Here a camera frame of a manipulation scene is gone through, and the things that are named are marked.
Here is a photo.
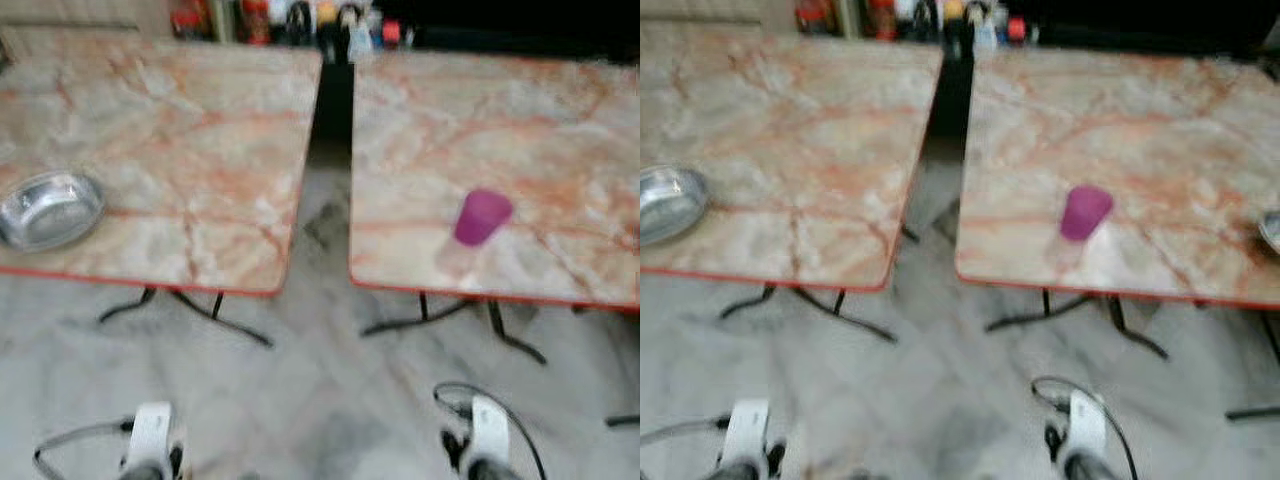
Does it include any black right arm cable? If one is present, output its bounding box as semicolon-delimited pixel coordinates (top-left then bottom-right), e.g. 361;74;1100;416
1030;376;1141;480
433;383;548;480

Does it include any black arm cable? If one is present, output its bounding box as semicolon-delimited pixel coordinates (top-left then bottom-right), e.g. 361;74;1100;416
33;418;136;480
640;415;731;446
433;383;548;480
1030;376;1141;480

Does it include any purple plastic cup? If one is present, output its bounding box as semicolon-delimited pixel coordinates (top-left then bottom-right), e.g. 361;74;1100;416
452;188;514;248
1058;184;1115;243

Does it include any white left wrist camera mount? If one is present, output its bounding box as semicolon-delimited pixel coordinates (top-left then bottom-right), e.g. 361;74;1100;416
125;402;176;471
722;399;773;469

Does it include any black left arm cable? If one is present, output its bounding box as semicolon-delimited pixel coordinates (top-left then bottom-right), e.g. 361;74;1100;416
640;415;731;446
33;418;136;480

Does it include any large steel bowl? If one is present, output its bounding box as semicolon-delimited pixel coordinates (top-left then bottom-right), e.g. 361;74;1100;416
0;170;106;253
640;165;711;248

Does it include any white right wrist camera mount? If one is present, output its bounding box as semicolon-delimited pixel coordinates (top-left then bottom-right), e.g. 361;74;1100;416
470;395;513;466
1068;390;1109;461

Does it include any marble pattern folding table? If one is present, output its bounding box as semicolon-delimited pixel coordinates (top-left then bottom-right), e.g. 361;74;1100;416
640;20;943;343
955;45;1280;421
348;50;641;428
0;35;323;346

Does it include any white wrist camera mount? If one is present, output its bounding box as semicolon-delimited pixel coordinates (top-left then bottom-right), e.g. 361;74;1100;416
1068;390;1109;461
470;395;513;466
125;402;176;471
722;399;773;469

